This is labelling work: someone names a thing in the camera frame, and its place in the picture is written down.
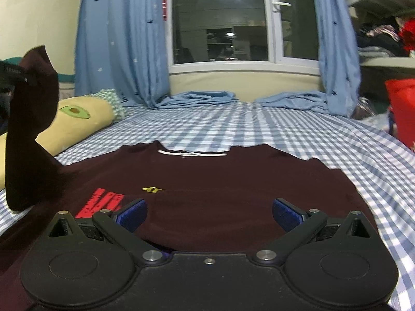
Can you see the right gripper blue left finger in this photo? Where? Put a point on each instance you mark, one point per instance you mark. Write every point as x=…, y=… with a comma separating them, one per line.
x=132, y=216

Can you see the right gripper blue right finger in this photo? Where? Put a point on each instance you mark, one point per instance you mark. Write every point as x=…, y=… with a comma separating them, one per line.
x=286, y=215

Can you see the maroon vintage print sweatshirt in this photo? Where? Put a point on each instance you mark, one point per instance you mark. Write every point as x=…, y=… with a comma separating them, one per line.
x=196, y=204

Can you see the clothes heap on shelf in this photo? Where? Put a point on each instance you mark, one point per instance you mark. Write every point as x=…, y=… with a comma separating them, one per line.
x=392, y=34

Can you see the teal striped headboard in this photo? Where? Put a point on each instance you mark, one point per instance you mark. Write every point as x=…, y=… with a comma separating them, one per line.
x=66, y=81

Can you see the yellow avocado print pillow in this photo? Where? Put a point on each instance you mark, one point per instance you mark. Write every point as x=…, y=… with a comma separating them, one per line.
x=50, y=127

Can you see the blue white checkered bed sheet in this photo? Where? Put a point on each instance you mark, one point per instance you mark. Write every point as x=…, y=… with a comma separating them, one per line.
x=380, y=167

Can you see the left blue star curtain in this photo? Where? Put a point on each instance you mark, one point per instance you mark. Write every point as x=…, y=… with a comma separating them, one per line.
x=121, y=45

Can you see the blue star curtain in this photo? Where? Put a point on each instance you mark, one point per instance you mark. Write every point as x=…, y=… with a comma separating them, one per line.
x=121, y=45
x=338, y=65

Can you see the right blue star curtain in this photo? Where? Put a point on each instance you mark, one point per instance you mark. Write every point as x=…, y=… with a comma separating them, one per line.
x=338, y=65

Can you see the red shopping bag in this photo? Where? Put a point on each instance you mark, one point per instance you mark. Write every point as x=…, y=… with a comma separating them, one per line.
x=401, y=96

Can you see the white framed window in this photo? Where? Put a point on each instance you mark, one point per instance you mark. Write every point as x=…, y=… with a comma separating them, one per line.
x=241, y=35

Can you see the white wall shelf unit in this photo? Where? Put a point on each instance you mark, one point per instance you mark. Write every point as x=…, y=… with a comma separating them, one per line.
x=382, y=55

